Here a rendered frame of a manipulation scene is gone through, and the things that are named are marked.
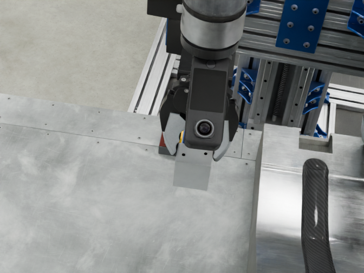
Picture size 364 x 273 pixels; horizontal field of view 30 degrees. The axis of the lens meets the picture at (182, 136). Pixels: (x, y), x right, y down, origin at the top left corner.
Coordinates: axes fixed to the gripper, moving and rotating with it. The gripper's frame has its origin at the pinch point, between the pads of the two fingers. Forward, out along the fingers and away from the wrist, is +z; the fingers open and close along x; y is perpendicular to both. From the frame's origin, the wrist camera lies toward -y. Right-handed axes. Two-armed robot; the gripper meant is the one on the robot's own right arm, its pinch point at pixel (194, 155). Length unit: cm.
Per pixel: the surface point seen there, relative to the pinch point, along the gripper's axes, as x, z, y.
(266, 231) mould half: -11.5, 6.5, -6.4
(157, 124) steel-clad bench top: 7.6, 15.1, 19.3
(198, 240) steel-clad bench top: -2.3, 15.0, -3.7
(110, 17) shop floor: 44, 95, 151
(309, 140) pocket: -17.6, 7.9, 13.7
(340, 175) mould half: -22.2, 6.1, 5.6
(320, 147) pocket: -19.7, 8.7, 13.4
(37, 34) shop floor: 69, 95, 134
